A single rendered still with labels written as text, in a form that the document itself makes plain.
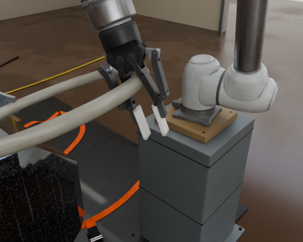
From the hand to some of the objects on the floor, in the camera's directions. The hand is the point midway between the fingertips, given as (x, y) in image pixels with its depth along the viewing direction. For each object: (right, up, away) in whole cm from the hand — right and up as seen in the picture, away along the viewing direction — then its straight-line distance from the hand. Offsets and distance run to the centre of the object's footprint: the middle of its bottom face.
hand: (151, 121), depth 67 cm
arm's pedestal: (+21, -68, +126) cm, 144 cm away
